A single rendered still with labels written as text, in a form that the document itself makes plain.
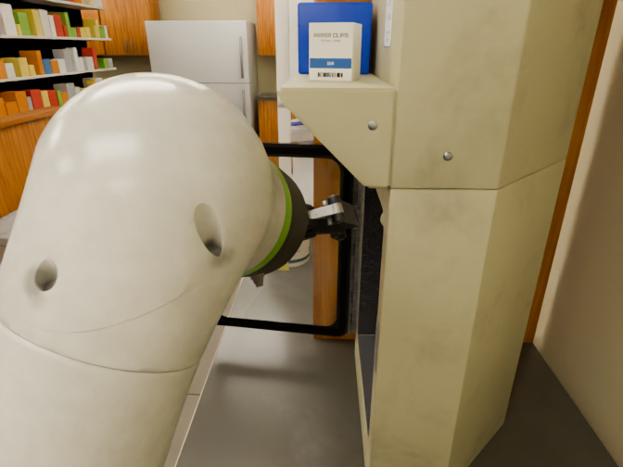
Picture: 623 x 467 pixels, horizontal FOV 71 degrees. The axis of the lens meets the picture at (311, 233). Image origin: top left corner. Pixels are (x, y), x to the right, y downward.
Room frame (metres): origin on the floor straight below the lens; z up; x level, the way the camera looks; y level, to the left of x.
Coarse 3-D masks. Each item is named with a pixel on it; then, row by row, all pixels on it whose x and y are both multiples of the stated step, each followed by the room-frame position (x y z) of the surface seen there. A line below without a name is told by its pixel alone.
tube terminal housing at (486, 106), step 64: (384, 0) 0.59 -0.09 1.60; (448, 0) 0.43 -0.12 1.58; (512, 0) 0.43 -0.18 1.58; (576, 0) 0.50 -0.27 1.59; (384, 64) 0.55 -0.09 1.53; (448, 64) 0.43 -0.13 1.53; (512, 64) 0.43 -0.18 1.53; (576, 64) 0.53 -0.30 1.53; (448, 128) 0.43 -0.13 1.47; (512, 128) 0.43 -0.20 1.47; (384, 192) 0.48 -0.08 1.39; (448, 192) 0.43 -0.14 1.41; (512, 192) 0.46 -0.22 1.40; (384, 256) 0.44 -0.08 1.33; (448, 256) 0.43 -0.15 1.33; (512, 256) 0.48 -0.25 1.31; (384, 320) 0.43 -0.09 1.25; (448, 320) 0.43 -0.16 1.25; (512, 320) 0.52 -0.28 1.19; (384, 384) 0.43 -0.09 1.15; (448, 384) 0.43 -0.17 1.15; (512, 384) 0.56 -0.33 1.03; (384, 448) 0.43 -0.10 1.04; (448, 448) 0.43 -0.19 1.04
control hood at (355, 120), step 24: (288, 96) 0.44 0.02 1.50; (312, 96) 0.43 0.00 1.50; (336, 96) 0.43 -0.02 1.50; (360, 96) 0.43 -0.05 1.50; (384, 96) 0.43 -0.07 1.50; (312, 120) 0.43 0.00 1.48; (336, 120) 0.43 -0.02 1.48; (360, 120) 0.43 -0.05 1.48; (384, 120) 0.43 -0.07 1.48; (336, 144) 0.43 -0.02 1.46; (360, 144) 0.43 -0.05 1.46; (384, 144) 0.43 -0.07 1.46; (360, 168) 0.43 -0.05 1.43; (384, 168) 0.43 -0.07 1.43
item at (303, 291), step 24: (312, 144) 0.75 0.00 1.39; (288, 168) 0.76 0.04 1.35; (312, 168) 0.75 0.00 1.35; (336, 168) 0.75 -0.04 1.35; (312, 192) 0.75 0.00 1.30; (336, 192) 0.75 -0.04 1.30; (312, 240) 0.75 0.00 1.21; (336, 240) 0.75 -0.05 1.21; (288, 264) 0.76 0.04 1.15; (312, 264) 0.75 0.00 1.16; (336, 264) 0.75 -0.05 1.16; (240, 288) 0.78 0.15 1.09; (264, 288) 0.77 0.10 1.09; (288, 288) 0.76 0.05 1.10; (312, 288) 0.75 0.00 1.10; (336, 288) 0.74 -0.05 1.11; (240, 312) 0.78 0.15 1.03; (264, 312) 0.77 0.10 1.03; (288, 312) 0.76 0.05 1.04; (312, 312) 0.75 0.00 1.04; (336, 312) 0.74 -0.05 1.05
